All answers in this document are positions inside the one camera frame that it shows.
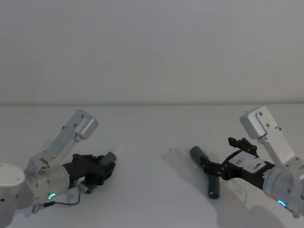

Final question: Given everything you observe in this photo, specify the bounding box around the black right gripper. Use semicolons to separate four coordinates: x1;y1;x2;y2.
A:
201;137;276;191

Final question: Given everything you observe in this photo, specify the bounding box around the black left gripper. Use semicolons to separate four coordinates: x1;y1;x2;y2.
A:
61;152;117;194

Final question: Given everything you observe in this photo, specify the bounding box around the dark grey cylinder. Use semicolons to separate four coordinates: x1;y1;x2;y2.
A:
190;145;221;200

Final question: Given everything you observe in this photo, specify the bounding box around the white table cloth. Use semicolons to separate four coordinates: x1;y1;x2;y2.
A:
0;104;304;228

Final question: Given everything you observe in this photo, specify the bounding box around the white curtain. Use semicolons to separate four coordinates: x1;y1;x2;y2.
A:
0;0;304;106

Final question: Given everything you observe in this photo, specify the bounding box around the thin dark cable silver plug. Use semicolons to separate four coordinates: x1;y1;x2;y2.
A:
32;180;83;213

